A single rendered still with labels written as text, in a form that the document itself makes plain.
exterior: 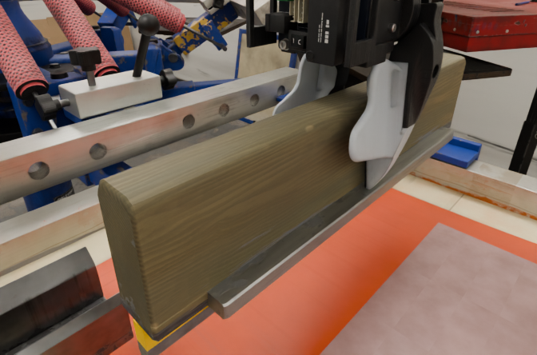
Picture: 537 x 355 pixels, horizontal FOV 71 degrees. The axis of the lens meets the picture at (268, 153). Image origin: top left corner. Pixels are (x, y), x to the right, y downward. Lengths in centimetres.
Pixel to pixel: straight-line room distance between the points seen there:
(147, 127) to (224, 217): 37
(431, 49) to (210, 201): 15
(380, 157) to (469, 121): 218
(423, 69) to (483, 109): 215
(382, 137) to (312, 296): 18
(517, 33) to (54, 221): 115
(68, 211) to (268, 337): 25
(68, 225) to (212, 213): 30
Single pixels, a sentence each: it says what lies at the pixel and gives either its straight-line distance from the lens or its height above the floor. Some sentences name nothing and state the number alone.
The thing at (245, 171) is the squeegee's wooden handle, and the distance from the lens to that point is 18.
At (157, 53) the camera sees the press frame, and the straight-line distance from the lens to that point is 98.
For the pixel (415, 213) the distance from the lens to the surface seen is 50.
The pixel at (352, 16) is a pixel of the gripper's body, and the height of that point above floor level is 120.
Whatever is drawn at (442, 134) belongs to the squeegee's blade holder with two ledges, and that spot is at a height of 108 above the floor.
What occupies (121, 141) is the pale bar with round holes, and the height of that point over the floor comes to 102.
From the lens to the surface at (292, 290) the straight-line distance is 37.
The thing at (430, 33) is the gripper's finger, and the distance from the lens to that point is 24.
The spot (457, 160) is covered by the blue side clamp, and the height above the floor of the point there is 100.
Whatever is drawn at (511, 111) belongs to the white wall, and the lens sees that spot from 236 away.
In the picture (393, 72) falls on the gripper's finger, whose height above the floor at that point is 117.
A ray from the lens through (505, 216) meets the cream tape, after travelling 54.
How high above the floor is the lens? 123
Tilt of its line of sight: 27 degrees down
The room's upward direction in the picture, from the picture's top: straight up
